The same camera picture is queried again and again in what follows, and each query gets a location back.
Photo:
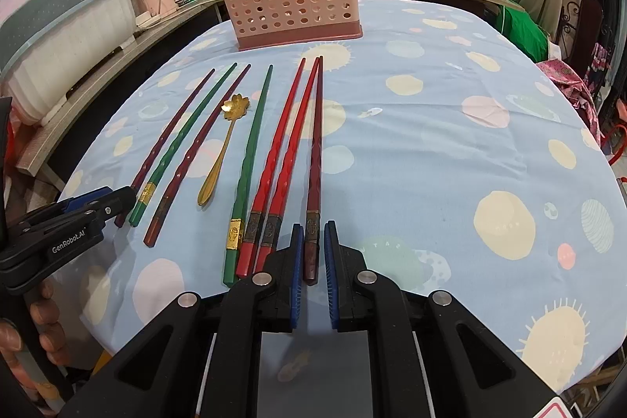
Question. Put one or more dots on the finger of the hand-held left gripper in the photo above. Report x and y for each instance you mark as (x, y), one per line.
(83, 200)
(117, 201)

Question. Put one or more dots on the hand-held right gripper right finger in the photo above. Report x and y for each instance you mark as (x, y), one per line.
(329, 281)

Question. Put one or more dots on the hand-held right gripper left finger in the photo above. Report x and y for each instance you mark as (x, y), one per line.
(297, 281)

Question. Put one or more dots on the dark red chopstick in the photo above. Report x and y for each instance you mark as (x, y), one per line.
(166, 144)
(316, 178)
(200, 153)

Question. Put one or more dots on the green chopstick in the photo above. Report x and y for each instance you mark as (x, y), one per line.
(249, 178)
(187, 139)

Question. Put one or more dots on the bright red chopstick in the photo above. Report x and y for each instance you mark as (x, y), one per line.
(285, 175)
(270, 178)

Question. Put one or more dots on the gold flower spoon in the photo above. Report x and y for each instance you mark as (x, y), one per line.
(236, 103)

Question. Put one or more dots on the person's left hand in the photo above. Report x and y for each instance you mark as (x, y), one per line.
(49, 330)

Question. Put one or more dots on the white dish drainer teal lid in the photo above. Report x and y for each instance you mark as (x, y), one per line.
(73, 41)

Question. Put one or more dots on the blue printed tablecloth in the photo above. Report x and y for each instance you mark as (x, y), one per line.
(416, 129)

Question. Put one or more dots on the pink patterned cloth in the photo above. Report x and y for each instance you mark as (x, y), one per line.
(568, 85)

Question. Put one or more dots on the green bag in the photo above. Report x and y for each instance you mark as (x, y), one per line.
(524, 31)

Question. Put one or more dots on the hanging clothes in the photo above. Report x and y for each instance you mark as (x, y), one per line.
(601, 55)

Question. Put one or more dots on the dark chair back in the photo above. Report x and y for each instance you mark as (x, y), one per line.
(590, 21)

